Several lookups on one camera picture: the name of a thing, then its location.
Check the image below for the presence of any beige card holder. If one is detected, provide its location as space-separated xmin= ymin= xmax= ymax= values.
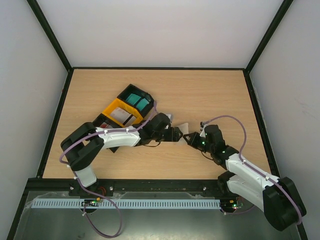
xmin=174 ymin=122 xmax=189 ymax=145

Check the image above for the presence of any teal card stack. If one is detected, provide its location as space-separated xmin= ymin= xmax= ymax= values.
xmin=125 ymin=93 xmax=150 ymax=111

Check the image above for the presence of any black bin with red cards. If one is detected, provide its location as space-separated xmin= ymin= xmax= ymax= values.
xmin=91 ymin=113 xmax=121 ymax=154

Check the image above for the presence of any white card stack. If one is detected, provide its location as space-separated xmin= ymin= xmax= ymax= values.
xmin=109 ymin=107 xmax=136 ymax=127

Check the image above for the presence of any red patterned card stack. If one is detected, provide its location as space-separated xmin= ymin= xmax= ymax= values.
xmin=99 ymin=122 xmax=113 ymax=129

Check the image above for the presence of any yellow card bin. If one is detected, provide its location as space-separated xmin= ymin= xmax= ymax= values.
xmin=102 ymin=98 xmax=144 ymax=127

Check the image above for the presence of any light blue slotted cable duct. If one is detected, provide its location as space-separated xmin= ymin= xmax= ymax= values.
xmin=31 ymin=198 xmax=221 ymax=210

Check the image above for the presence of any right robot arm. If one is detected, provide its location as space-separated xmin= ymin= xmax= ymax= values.
xmin=183 ymin=124 xmax=307 ymax=231

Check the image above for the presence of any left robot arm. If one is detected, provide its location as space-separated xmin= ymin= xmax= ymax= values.
xmin=59 ymin=112 xmax=183 ymax=188

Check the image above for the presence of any black aluminium frame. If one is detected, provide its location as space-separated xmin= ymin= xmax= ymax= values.
xmin=6 ymin=0 xmax=310 ymax=240

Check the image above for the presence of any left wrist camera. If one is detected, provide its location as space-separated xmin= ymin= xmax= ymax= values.
xmin=166 ymin=114 xmax=174 ymax=123

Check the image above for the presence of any black bin with teal cards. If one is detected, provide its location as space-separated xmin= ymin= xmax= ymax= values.
xmin=117 ymin=84 xmax=155 ymax=118

